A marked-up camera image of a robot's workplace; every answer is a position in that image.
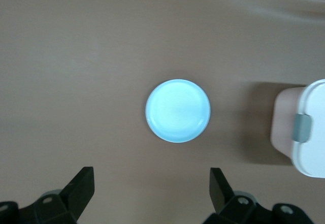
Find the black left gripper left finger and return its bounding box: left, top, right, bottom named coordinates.
left=0, top=167, right=95, bottom=224

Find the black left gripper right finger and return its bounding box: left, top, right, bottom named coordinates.
left=205, top=167, right=315, bottom=224

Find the white lidded storage box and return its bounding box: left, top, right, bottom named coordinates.
left=270, top=79, right=325, bottom=179

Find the light blue round plate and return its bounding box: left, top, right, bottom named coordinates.
left=145, top=79, right=211, bottom=144

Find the brown table mat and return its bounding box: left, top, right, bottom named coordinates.
left=0, top=0, right=325, bottom=224

